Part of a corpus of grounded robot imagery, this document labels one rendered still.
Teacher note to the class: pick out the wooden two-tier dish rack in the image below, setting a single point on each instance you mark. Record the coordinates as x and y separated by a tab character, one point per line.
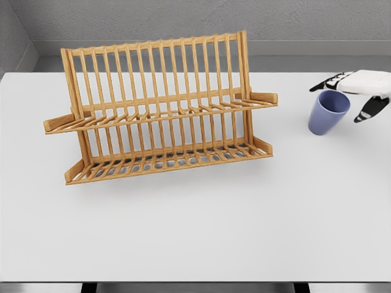
159	100

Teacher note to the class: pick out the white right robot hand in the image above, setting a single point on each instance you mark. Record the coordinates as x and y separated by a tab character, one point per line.
363	81

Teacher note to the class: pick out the blue plastic cup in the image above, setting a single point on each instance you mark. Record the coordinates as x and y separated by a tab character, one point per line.
325	117

